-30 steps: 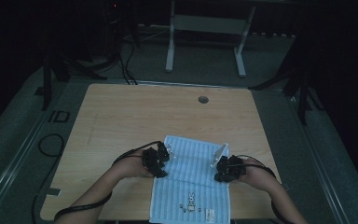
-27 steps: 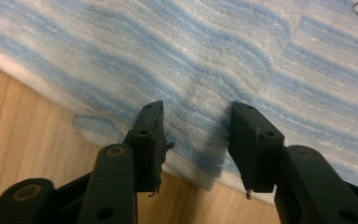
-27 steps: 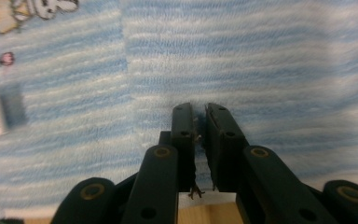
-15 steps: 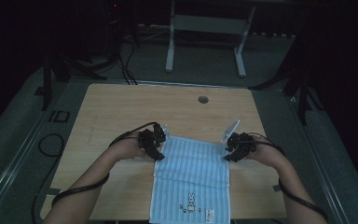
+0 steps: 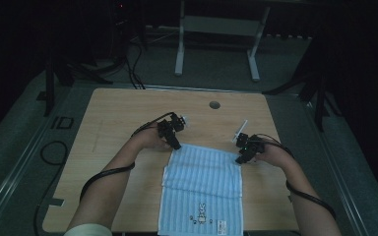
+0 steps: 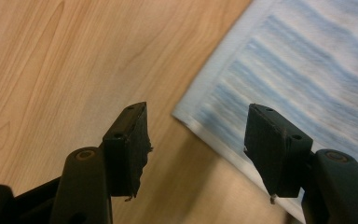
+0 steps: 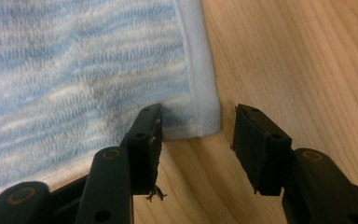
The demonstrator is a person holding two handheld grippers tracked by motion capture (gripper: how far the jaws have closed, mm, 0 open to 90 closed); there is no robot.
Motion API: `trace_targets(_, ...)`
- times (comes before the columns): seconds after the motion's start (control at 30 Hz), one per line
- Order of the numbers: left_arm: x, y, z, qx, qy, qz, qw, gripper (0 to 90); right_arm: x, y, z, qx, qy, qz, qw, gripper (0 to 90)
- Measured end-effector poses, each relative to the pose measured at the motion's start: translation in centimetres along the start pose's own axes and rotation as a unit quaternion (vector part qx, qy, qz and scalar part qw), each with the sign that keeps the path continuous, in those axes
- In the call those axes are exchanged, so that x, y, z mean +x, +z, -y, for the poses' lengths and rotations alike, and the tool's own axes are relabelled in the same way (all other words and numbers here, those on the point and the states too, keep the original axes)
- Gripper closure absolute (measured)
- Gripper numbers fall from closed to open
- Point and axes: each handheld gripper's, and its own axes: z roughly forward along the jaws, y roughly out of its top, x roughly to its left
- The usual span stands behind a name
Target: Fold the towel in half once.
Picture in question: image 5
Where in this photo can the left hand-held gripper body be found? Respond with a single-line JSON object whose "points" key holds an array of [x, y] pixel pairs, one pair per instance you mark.
{"points": [[170, 124]]}

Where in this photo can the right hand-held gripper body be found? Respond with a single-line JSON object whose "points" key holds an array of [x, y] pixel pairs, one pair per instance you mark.
{"points": [[251, 144]]}

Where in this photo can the blue striped towel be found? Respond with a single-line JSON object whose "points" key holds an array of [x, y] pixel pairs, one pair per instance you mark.
{"points": [[203, 183]]}

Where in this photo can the person's left hand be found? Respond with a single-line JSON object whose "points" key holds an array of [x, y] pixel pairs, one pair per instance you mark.
{"points": [[151, 139]]}

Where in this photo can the person's right hand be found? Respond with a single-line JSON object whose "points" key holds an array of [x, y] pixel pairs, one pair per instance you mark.
{"points": [[272, 154]]}

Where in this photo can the black metal stand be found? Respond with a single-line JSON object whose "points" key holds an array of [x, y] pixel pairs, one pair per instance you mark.
{"points": [[50, 88], [320, 105]]}

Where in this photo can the dark equipment rack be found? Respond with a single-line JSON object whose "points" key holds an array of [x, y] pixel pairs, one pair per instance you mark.
{"points": [[119, 29]]}

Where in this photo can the white desk frame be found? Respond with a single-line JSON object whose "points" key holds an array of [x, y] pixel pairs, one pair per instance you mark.
{"points": [[221, 25]]}

